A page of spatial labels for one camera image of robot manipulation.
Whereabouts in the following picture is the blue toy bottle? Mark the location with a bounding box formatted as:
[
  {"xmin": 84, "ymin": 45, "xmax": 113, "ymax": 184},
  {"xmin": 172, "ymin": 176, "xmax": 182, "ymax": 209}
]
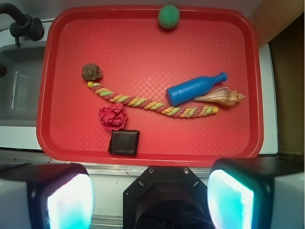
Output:
[{"xmin": 166, "ymin": 73, "xmax": 228, "ymax": 106}]

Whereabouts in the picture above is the tan conch seashell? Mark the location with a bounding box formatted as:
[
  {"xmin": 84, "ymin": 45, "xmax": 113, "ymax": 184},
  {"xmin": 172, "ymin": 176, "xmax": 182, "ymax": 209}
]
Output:
[{"xmin": 193, "ymin": 87, "xmax": 246, "ymax": 107}]

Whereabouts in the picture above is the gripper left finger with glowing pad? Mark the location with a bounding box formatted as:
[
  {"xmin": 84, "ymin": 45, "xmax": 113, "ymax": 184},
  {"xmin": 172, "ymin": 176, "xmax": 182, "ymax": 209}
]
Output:
[{"xmin": 0, "ymin": 163, "xmax": 94, "ymax": 229}]

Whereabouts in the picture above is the multicoloured twisted rope toy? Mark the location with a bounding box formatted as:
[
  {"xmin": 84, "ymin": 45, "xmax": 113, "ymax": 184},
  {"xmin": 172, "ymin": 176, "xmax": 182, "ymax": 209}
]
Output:
[{"xmin": 87, "ymin": 81, "xmax": 219, "ymax": 119}]

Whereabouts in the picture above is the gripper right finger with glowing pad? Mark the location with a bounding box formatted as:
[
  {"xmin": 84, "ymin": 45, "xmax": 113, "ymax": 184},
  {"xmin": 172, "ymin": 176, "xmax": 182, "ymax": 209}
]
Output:
[{"xmin": 207, "ymin": 157, "xmax": 305, "ymax": 229}]

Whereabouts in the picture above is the brown rock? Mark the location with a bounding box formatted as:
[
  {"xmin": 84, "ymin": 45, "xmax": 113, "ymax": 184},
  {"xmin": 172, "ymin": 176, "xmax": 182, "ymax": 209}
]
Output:
[{"xmin": 81, "ymin": 63, "xmax": 103, "ymax": 81}]

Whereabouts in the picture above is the red plastic tray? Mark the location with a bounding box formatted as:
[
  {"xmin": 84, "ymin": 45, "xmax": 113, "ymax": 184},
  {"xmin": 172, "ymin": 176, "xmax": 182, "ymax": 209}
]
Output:
[{"xmin": 37, "ymin": 6, "xmax": 264, "ymax": 167}]

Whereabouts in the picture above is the green rubber ball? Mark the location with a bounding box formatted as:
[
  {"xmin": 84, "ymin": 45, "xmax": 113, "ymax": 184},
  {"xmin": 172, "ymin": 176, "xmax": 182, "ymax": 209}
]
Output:
[{"xmin": 158, "ymin": 5, "xmax": 180, "ymax": 29}]

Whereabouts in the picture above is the grey sink basin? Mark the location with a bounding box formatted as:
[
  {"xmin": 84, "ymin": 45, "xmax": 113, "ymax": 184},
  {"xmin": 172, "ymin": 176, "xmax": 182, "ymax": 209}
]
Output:
[{"xmin": 0, "ymin": 42, "xmax": 46, "ymax": 127}]

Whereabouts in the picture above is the grey faucet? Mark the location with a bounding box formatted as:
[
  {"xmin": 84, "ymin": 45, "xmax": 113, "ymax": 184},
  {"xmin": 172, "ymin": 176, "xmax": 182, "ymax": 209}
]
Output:
[{"xmin": 0, "ymin": 3, "xmax": 44, "ymax": 47}]

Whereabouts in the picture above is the black leather wallet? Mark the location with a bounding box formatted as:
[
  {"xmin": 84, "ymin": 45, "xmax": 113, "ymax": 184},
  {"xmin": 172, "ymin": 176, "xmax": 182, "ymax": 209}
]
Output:
[{"xmin": 108, "ymin": 130, "xmax": 140, "ymax": 156}]

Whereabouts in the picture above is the brown cardboard panel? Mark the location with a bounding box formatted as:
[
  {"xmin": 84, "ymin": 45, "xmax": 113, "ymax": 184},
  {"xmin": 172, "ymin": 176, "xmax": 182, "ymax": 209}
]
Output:
[{"xmin": 249, "ymin": 0, "xmax": 305, "ymax": 155}]

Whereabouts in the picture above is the crumpled red paper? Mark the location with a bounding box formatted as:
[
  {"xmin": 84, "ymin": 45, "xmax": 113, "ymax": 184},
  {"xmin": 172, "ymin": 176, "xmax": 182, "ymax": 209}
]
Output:
[{"xmin": 98, "ymin": 103, "xmax": 127, "ymax": 131}]

